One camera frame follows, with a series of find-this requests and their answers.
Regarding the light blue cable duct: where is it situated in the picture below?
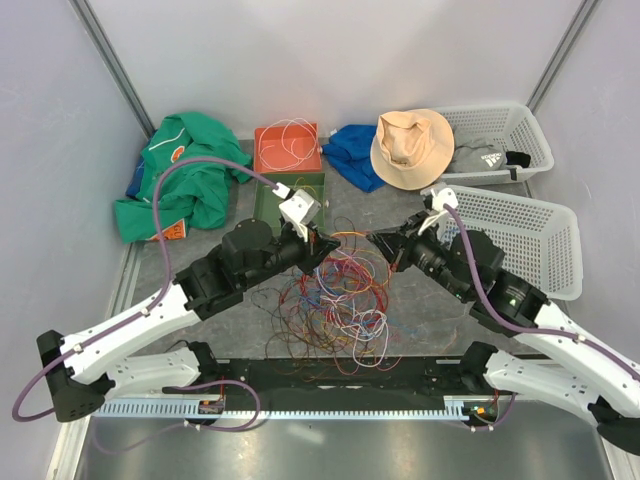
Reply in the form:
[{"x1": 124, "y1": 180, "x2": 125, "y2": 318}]
[{"x1": 92, "y1": 397, "x2": 471, "y2": 421}]

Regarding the white wire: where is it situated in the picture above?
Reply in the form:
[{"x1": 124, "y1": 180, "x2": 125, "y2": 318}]
[{"x1": 258, "y1": 117, "x2": 321, "y2": 171}]

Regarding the peach bucket hat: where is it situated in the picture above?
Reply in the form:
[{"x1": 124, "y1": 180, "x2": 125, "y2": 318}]
[{"x1": 370, "y1": 109, "x2": 455, "y2": 191}]

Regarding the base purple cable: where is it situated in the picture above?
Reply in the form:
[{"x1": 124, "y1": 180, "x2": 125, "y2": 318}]
[
  {"x1": 91, "y1": 377, "x2": 265, "y2": 455},
  {"x1": 462, "y1": 384, "x2": 516, "y2": 434}
]

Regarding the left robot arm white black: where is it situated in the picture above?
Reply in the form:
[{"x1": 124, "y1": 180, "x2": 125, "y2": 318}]
[{"x1": 37, "y1": 219, "x2": 340, "y2": 423}]

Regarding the white plastic basket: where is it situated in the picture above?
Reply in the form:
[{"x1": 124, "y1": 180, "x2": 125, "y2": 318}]
[
  {"x1": 452, "y1": 186, "x2": 583, "y2": 301},
  {"x1": 434, "y1": 102, "x2": 555, "y2": 187}
]

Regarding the right aluminium frame post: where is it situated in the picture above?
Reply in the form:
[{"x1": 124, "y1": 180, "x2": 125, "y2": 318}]
[{"x1": 527, "y1": 0, "x2": 601, "y2": 113}]

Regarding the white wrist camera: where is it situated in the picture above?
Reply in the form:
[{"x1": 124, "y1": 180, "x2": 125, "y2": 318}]
[
  {"x1": 418, "y1": 183, "x2": 459, "y2": 237},
  {"x1": 272, "y1": 182, "x2": 321, "y2": 242}
]

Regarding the colourful wire bundle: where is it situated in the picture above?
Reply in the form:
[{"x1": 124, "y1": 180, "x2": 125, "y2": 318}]
[{"x1": 249, "y1": 214, "x2": 416, "y2": 376}]

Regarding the near white plastic basket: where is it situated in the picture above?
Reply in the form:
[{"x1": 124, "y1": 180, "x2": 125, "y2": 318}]
[{"x1": 452, "y1": 186, "x2": 583, "y2": 301}]

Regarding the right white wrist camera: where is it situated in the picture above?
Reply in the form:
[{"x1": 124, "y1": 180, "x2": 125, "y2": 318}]
[{"x1": 418, "y1": 183, "x2": 459, "y2": 237}]

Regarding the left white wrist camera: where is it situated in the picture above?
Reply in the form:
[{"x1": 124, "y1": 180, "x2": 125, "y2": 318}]
[{"x1": 272, "y1": 182, "x2": 321, "y2": 242}]

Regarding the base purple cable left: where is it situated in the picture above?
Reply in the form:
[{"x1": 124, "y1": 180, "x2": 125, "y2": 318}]
[{"x1": 91, "y1": 377, "x2": 265, "y2": 455}]

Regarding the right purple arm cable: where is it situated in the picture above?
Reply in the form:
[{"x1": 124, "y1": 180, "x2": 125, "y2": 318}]
[{"x1": 444, "y1": 207, "x2": 640, "y2": 382}]

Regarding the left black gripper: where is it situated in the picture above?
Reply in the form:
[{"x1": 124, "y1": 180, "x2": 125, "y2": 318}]
[{"x1": 240, "y1": 220, "x2": 339, "y2": 289}]

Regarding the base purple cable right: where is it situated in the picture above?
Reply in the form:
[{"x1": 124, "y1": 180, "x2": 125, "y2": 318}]
[{"x1": 462, "y1": 384, "x2": 516, "y2": 434}]

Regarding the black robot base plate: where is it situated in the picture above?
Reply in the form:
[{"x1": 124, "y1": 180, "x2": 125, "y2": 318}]
[{"x1": 195, "y1": 357, "x2": 495, "y2": 410}]

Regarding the left aluminium frame post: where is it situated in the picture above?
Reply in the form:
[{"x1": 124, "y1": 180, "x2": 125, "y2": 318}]
[{"x1": 69, "y1": 0, "x2": 155, "y2": 138}]

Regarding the far white plastic basket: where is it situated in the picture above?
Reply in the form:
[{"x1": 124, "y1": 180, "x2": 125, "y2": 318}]
[{"x1": 434, "y1": 102, "x2": 555, "y2": 187}]

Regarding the blue cloth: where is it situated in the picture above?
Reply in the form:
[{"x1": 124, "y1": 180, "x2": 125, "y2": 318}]
[{"x1": 322, "y1": 124, "x2": 385, "y2": 193}]

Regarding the green plastic tray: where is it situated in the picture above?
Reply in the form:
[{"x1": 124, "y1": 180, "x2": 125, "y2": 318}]
[{"x1": 253, "y1": 172, "x2": 326, "y2": 237}]

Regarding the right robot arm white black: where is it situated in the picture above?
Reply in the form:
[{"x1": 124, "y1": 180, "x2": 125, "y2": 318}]
[{"x1": 367, "y1": 209, "x2": 639, "y2": 455}]

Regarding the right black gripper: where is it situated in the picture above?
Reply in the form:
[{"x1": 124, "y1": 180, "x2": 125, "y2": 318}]
[{"x1": 370, "y1": 209, "x2": 473, "y2": 300}]

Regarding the orange plastic tray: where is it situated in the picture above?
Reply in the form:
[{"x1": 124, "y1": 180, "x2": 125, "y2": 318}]
[{"x1": 253, "y1": 118, "x2": 322, "y2": 173}]

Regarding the green jacket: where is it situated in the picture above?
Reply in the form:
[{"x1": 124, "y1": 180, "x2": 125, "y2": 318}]
[{"x1": 114, "y1": 111, "x2": 253, "y2": 243}]

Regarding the grey adidas garment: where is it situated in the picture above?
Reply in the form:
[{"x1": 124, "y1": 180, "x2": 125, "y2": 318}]
[{"x1": 446, "y1": 134, "x2": 531, "y2": 174}]

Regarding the aluminium frame post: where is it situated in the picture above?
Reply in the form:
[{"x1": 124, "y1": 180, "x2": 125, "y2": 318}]
[
  {"x1": 527, "y1": 0, "x2": 601, "y2": 113},
  {"x1": 69, "y1": 0, "x2": 155, "y2": 138}
]

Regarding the yellow wire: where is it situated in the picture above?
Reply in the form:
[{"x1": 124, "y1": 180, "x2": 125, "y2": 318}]
[{"x1": 292, "y1": 177, "x2": 326, "y2": 201}]

